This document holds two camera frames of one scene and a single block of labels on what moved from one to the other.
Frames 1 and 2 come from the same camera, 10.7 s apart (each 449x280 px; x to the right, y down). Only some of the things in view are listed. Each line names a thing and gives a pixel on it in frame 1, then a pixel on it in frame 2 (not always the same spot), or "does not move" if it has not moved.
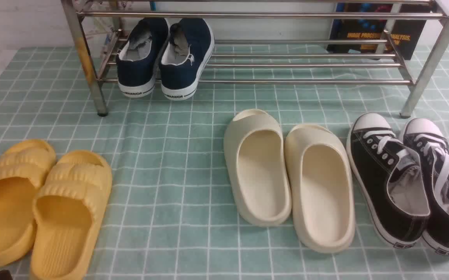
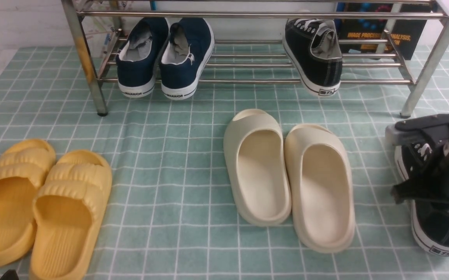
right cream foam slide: x=322 y=187 does not move
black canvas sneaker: x=392 y=179 to x=313 y=49
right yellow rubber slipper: x=65 y=215 does not move
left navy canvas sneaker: x=137 y=60 does not move
